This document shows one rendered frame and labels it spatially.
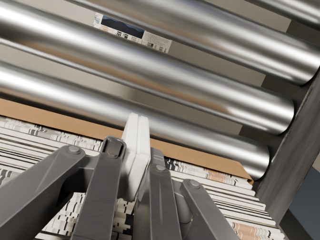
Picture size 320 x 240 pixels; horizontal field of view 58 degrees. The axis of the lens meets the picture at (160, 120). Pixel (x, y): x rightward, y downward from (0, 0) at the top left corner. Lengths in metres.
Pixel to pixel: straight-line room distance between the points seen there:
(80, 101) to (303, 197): 1.00
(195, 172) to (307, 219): 0.86
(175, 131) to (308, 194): 0.94
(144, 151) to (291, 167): 0.26
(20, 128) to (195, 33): 0.19
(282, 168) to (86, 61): 0.26
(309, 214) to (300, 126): 0.79
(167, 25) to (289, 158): 0.21
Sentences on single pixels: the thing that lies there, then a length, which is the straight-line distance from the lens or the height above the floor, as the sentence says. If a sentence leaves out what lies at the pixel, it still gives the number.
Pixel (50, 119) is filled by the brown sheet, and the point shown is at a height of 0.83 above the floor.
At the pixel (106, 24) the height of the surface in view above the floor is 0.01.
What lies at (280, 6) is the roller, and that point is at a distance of 0.35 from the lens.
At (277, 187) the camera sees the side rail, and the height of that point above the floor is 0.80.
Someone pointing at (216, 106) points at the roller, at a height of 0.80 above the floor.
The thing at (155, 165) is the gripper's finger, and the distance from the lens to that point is 0.15.
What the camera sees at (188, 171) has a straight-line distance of 0.28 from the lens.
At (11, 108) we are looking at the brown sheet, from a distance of 0.31.
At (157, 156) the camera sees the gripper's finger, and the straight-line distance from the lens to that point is 0.18.
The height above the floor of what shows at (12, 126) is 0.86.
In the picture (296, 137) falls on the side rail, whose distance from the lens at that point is 0.37.
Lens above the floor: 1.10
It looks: 71 degrees down
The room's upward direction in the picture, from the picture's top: 170 degrees clockwise
